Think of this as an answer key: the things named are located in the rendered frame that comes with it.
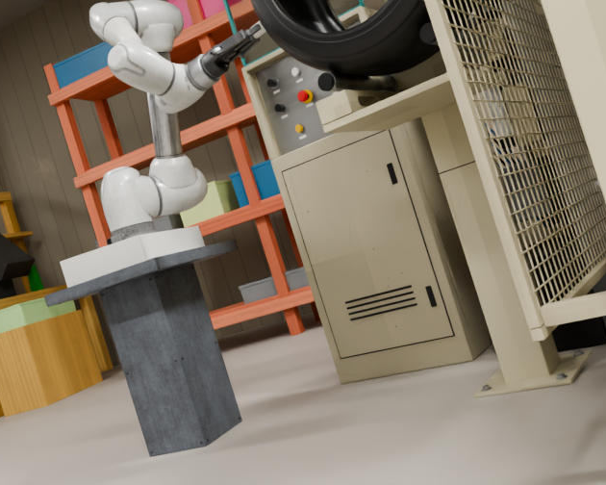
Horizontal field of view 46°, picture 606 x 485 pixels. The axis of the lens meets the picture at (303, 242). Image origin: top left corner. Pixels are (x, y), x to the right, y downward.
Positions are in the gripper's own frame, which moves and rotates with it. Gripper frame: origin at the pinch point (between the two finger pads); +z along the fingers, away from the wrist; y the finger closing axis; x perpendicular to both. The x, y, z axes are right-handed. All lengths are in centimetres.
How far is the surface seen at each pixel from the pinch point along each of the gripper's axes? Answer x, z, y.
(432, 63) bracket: 26.7, 29.2, 24.8
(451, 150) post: 50, 23, 27
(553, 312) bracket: 88, 56, -58
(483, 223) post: 72, 22, 27
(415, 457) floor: 114, 0, -19
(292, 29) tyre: 10.9, 14.0, -12.2
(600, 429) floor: 120, 40, -14
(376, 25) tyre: 22.0, 33.3, -12.0
